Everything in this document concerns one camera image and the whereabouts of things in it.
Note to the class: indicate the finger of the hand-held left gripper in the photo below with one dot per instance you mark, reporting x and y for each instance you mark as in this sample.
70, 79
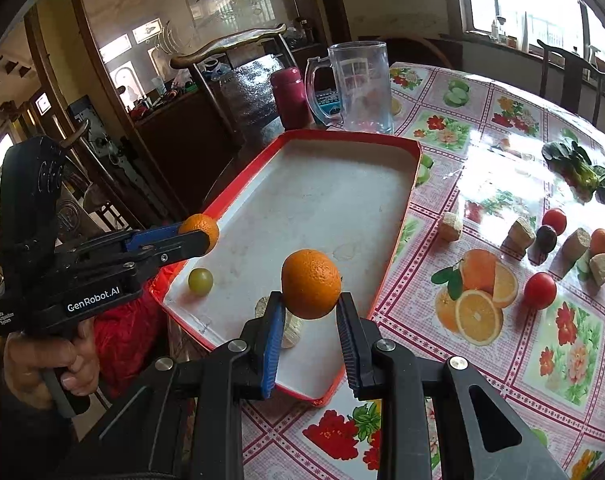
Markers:
192, 245
152, 237

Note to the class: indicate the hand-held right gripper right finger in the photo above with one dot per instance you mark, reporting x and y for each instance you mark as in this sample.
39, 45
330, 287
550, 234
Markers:
350, 340

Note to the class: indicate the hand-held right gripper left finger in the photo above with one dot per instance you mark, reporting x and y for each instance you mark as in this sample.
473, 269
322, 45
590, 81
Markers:
272, 345

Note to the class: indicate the large orange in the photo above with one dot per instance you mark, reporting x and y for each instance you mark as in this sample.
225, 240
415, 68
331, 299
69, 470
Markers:
311, 285

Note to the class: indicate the red rectangular tray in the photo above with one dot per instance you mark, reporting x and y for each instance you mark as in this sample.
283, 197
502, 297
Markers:
307, 200

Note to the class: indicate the large red tomato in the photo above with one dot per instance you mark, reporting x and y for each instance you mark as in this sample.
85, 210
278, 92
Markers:
539, 290

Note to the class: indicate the small orange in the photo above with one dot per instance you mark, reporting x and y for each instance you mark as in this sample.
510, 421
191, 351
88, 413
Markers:
601, 241

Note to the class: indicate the person's left forearm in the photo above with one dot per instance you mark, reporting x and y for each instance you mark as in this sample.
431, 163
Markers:
22, 440

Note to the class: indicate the person's left hand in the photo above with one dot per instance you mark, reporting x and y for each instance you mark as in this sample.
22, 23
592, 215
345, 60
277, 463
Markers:
27, 360

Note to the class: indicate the green grape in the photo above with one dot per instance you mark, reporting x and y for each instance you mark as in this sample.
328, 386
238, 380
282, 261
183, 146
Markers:
200, 281

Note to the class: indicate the floral fruit-print tablecloth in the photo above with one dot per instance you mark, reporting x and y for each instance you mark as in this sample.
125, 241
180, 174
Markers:
422, 340

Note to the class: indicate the red padded jacket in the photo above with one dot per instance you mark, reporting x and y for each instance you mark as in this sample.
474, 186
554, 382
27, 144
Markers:
122, 330

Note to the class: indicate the pink thermos bottle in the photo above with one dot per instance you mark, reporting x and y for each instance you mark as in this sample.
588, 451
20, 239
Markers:
290, 100

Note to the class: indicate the clear glass mug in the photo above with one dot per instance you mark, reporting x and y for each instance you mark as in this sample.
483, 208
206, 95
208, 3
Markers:
362, 90

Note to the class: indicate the bok choy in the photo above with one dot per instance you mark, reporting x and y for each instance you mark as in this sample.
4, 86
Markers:
577, 165

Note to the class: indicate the round-back wooden chair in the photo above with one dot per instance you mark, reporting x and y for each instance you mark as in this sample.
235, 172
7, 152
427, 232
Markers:
417, 42

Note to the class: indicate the small white bottle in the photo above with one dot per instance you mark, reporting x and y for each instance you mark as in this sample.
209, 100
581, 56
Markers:
496, 28

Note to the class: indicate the dark straight-back wooden chair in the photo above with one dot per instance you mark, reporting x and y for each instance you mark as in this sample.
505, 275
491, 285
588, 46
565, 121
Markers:
572, 67

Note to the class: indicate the tall white cone bottle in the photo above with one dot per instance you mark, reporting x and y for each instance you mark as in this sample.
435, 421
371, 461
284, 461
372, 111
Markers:
524, 32

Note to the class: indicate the wooden chair with curved rail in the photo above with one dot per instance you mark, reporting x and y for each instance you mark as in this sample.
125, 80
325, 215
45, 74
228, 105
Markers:
222, 45

